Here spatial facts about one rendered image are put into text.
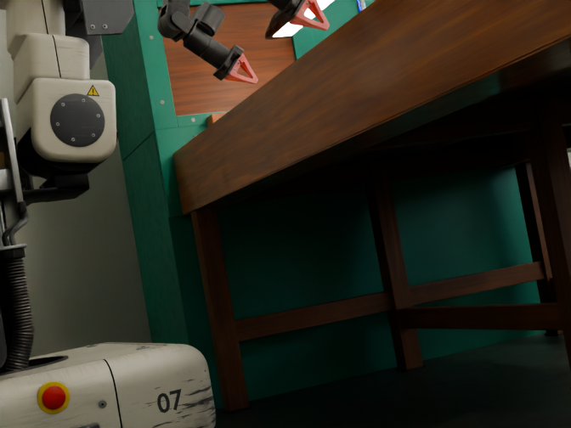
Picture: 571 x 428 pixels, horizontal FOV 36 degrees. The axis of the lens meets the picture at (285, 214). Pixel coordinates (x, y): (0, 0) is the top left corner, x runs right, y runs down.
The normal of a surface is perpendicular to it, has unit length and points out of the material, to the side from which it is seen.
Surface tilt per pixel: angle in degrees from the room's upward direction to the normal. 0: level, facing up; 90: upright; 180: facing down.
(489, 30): 90
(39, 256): 90
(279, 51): 90
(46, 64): 90
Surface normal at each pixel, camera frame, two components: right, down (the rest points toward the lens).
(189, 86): 0.36, -0.11
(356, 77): -0.92, 0.14
